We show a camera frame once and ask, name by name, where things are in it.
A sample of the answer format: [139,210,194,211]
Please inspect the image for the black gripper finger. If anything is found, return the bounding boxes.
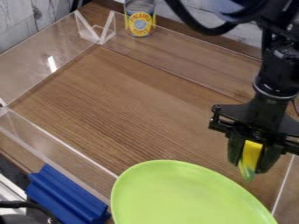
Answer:
[228,131,245,165]
[256,143,284,174]

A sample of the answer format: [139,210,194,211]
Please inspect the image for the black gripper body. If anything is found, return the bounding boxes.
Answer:
[209,82,299,155]

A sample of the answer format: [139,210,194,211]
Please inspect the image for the yellow banana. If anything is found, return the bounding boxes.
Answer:
[237,140,262,182]

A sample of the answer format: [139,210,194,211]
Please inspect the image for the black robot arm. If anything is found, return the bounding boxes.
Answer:
[209,0,299,174]

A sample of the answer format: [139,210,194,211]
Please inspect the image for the green plate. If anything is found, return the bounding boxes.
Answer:
[110,160,277,224]

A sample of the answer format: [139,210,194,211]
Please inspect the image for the blue plastic block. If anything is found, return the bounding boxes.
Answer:
[25,164,110,224]

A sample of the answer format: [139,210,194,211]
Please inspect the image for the yellow labelled tin can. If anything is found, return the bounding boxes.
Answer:
[123,0,156,38]

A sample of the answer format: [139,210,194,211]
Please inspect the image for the clear acrylic corner bracket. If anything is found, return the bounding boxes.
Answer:
[74,10,115,46]

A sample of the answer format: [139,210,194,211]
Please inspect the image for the clear acrylic wall panels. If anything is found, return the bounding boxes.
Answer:
[0,9,299,217]

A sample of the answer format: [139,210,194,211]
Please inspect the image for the black cable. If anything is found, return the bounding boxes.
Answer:
[0,200,57,224]

